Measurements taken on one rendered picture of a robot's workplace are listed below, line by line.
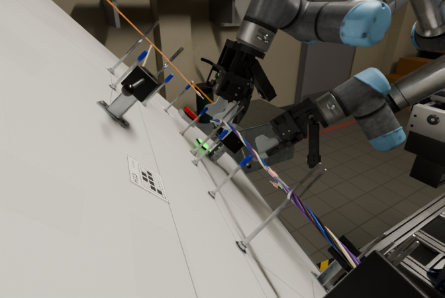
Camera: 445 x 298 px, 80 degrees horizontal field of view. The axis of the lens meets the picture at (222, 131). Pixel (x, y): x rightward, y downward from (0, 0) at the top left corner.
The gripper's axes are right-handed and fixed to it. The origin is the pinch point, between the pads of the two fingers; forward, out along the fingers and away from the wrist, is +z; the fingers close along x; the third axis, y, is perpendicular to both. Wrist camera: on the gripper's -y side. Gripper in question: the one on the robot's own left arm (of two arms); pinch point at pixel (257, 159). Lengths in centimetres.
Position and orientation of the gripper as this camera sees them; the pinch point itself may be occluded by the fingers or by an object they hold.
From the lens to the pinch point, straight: 73.4
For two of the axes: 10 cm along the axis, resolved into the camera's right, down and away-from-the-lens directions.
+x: -3.3, 0.8, -9.4
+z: -8.0, 5.1, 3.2
